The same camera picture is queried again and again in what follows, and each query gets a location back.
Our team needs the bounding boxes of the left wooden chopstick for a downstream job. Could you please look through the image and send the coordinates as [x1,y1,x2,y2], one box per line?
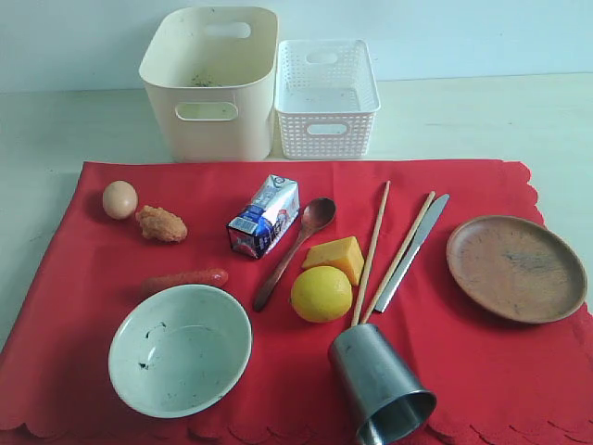
[350,181,391,327]

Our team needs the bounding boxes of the white perforated plastic basket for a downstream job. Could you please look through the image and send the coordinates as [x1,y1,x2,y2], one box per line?
[274,39,380,160]

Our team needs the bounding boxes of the red scalloped table cloth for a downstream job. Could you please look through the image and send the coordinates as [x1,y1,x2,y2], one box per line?
[1,160,592,444]

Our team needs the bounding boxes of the right wooden chopstick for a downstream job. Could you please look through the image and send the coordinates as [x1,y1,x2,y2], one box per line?
[360,191,435,324]

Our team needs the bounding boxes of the blue white milk carton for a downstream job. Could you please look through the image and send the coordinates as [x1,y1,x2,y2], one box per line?
[226,174,300,259]

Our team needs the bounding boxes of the brown wooden spoon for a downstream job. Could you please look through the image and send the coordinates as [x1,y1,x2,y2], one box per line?
[252,197,336,312]

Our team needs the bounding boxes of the cream plastic bin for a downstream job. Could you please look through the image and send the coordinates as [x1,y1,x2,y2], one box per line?
[139,6,278,162]

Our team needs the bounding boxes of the brown egg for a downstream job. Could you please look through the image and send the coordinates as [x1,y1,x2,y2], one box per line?
[102,180,138,220]

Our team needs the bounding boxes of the fried chicken nugget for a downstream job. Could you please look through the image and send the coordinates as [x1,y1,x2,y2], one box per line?
[135,205,188,243]

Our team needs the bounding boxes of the yellow lemon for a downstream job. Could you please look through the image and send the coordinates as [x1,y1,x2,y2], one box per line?
[290,266,353,324]

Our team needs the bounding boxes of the brown wooden plate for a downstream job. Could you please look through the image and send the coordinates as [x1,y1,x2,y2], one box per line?
[447,215,587,324]

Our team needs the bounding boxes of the orange cheese wedge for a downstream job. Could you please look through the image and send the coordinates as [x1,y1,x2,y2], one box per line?
[301,235,365,286]

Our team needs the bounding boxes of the stainless steel cup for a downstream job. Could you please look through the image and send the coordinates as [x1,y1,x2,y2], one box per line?
[328,324,436,444]

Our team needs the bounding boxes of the pale green bowl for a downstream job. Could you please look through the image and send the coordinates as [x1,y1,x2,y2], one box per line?
[108,285,253,419]

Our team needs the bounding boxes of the red sausage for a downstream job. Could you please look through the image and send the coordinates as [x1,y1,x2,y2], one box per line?
[140,268,229,298]

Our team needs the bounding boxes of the wooden chopstick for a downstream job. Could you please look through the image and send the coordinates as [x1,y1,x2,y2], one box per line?
[360,191,435,324]
[350,181,391,327]

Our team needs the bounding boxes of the steel table knife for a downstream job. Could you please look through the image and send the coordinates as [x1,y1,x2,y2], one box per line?
[373,194,450,312]

